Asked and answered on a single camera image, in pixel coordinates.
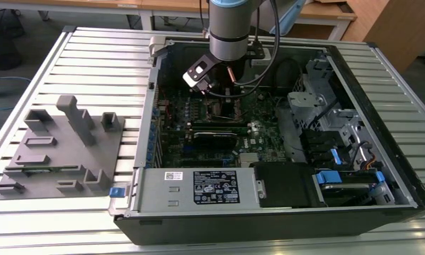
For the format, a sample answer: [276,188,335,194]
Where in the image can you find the hard disk in blue carrier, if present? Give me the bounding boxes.
[312,169,390,207]

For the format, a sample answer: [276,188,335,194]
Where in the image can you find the CPU socket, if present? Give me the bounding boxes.
[204,100,248,123]

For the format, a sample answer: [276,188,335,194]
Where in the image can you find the black graphics card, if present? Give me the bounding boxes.
[192,130,240,151]

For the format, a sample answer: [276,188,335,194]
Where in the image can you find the wooden cabinet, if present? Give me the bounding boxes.
[340,0,425,72]

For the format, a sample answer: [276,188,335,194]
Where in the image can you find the silver finned heatsink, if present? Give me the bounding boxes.
[239,152,263,163]

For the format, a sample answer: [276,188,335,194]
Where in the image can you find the black looped cable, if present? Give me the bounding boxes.
[272,57,303,90]

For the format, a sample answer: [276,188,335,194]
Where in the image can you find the silver power supply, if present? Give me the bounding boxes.
[127,167,267,213]

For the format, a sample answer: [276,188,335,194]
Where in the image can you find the coloured power wires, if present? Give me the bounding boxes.
[362,156,379,171]

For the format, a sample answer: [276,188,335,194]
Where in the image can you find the black office chair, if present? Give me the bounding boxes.
[0,7,27,71]

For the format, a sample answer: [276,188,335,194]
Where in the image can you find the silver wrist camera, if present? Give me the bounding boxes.
[183,54,215,94]

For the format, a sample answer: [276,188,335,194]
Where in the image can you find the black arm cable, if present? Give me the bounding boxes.
[232,0,283,87]

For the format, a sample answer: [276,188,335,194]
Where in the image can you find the wooden desk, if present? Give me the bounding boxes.
[151,0,358,40]
[0,0,144,30]

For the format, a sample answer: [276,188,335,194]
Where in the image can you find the blue plastic latch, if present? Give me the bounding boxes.
[110,186,127,199]
[330,147,343,166]

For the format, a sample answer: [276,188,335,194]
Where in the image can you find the green motherboard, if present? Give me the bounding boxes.
[155,89,296,169]

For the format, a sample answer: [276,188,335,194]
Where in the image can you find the gray parts rack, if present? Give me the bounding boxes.
[0,95,127,200]

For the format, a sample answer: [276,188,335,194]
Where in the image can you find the green RAM stick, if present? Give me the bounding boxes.
[6,164,82,176]
[191,124,252,134]

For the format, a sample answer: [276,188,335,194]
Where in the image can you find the black bracket wrist camera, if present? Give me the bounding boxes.
[248,41,274,66]

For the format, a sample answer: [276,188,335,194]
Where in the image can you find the blue floor cable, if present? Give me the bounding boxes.
[0,75,34,111]

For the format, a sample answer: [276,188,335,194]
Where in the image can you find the silver drive cage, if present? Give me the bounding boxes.
[287,58,343,125]

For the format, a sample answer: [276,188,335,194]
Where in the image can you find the black PC case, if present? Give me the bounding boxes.
[107,36,425,247]

